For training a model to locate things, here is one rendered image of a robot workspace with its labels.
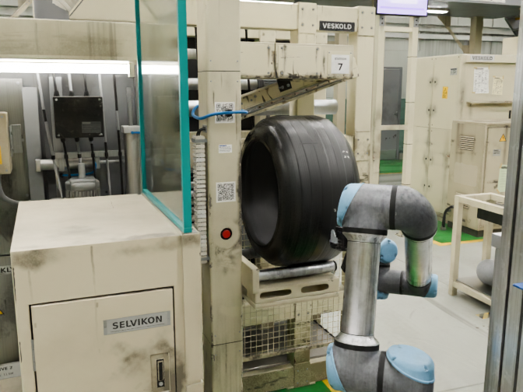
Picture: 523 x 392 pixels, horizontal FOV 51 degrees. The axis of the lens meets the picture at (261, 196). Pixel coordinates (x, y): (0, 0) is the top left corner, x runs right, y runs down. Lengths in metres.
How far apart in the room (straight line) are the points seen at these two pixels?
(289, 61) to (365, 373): 1.39
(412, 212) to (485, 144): 4.92
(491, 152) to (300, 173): 4.59
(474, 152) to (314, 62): 4.18
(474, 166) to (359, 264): 5.05
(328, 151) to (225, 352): 0.88
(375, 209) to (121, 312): 0.66
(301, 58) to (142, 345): 1.48
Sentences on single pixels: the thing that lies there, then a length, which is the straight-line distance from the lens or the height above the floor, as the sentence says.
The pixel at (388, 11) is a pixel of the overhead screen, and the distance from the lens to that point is 5.91.
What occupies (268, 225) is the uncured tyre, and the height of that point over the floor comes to 1.00.
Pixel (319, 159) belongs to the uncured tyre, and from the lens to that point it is 1.97.
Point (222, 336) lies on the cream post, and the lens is 2.20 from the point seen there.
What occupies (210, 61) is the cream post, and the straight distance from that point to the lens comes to 1.98.
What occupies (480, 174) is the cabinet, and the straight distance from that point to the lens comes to 6.35.
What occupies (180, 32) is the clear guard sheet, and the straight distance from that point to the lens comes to 1.23.
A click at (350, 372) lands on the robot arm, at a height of 0.90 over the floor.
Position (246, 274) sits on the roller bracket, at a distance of 2.08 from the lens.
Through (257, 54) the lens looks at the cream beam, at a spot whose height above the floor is 1.73.
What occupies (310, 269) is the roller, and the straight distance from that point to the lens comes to 2.16.
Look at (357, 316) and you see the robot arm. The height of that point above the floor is 1.03.
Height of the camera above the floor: 1.59
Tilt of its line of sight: 11 degrees down
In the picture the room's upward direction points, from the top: straight up
